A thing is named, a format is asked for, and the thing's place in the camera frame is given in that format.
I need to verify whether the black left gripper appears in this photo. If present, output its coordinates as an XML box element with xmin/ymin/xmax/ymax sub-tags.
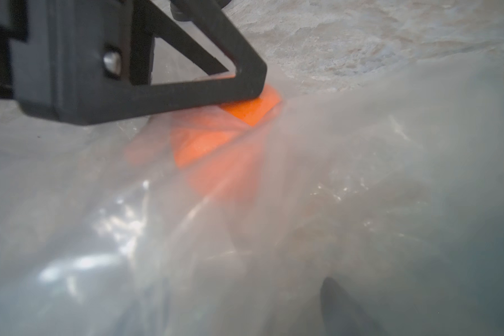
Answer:
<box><xmin>0</xmin><ymin>1</ymin><xmax>146</xmax><ymax>125</ymax></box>

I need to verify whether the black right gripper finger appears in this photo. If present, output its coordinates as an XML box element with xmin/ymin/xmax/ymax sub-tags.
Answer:
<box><xmin>319</xmin><ymin>277</ymin><xmax>388</xmax><ymax>336</ymax></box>

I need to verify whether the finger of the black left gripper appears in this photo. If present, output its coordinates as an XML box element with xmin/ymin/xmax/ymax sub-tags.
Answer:
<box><xmin>130</xmin><ymin>1</ymin><xmax>267</xmax><ymax>116</ymax></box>

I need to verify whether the orange ball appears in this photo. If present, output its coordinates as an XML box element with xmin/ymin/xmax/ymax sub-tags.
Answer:
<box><xmin>125</xmin><ymin>85</ymin><xmax>282</xmax><ymax>204</ymax></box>

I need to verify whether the clear zip-top bag blue seal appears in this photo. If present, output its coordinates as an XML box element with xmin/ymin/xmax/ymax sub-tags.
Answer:
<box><xmin>0</xmin><ymin>55</ymin><xmax>504</xmax><ymax>335</ymax></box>

